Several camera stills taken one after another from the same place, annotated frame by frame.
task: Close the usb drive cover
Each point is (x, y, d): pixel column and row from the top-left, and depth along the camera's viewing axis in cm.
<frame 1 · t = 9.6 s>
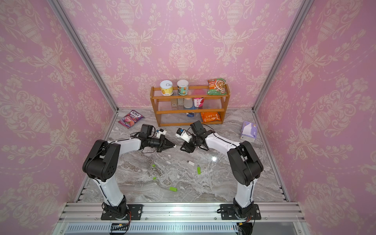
left hand: (173, 145, 89), fingers closed
right hand: (183, 144, 91), fingers open
wooden shelf rack: (171, 112, 105), point 13 cm above the table
yellow white can: (166, 88, 87), point 35 cm above the table
green red snack bag: (216, 87, 89), point 34 cm above the table
pink candy bag: (128, 120, 112), point 4 cm above the table
pink white cup: (199, 102, 99), point 21 cm above the table
white bottle on shelf: (188, 103, 101), point 20 cm above the table
orange chips bag: (207, 116, 112), point 5 cm above the table
purple tissue pack: (248, 131, 102), point 6 cm above the table
white usb drive: (191, 163, 94), on the table
green usb drive right: (199, 170, 91), on the table
green usb drive front: (173, 189, 83), on the table
small green cap upper: (153, 165, 92), on the table
small green cap lower: (154, 178, 87), on the table

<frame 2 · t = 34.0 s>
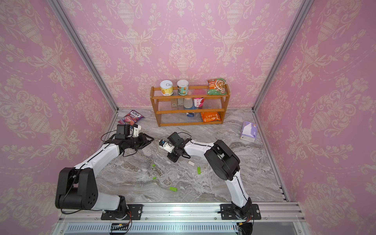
left hand: (152, 140, 87), fingers open
right hand: (170, 155, 94), fingers closed
the named things where they were.

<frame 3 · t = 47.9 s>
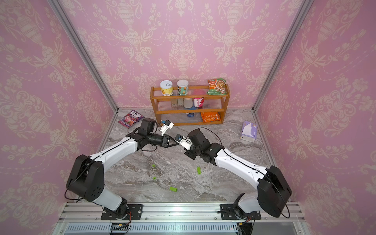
left hand: (177, 144, 79), fingers closed
right hand: (187, 144, 82), fingers closed
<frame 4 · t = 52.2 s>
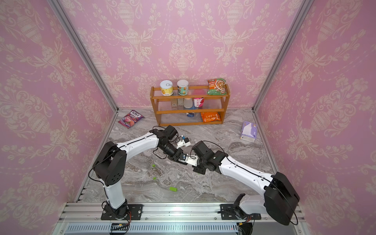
left hand: (186, 164, 79), fingers closed
right hand: (193, 161, 82), fingers closed
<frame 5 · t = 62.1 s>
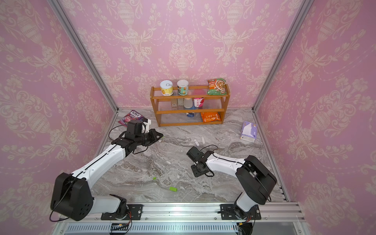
left hand: (163, 135, 83), fingers closed
right hand: (198, 171, 88), fingers open
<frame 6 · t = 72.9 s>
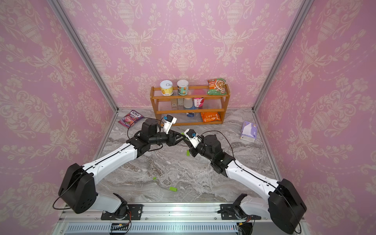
left hand: (183, 137, 77), fingers open
right hand: (186, 137, 76), fingers closed
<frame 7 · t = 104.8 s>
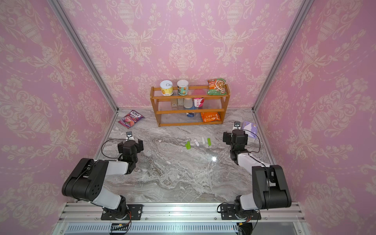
left hand: (131, 141, 94), fingers open
right hand: (235, 131, 92), fingers open
